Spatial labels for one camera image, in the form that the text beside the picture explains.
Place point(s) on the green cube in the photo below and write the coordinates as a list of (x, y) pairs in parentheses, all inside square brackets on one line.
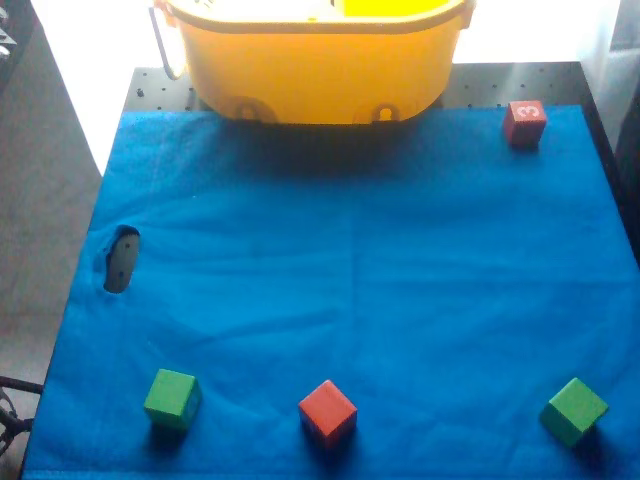
[(172, 400), (574, 412)]

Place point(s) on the red cube number three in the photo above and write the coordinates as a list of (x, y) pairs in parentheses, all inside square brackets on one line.
[(524, 125)]

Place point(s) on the yellow plastic bucket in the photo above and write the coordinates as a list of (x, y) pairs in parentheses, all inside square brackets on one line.
[(320, 70)]

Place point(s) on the blue table cloth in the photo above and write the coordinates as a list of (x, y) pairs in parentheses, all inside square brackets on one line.
[(350, 275)]

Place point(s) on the red cube number eight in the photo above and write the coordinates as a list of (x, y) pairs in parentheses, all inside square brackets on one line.
[(327, 415)]

